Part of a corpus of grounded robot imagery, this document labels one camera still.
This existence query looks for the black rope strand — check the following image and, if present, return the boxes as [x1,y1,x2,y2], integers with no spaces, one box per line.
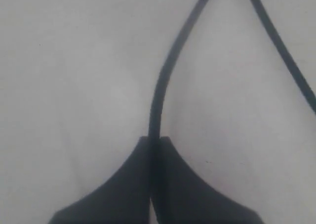
[243,0,316,116]
[148,0,218,140]

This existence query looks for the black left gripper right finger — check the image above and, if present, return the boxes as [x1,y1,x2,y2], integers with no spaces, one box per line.
[151,137,263,224]

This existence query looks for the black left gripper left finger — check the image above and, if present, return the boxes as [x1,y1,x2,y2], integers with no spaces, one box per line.
[50,136,150,224]

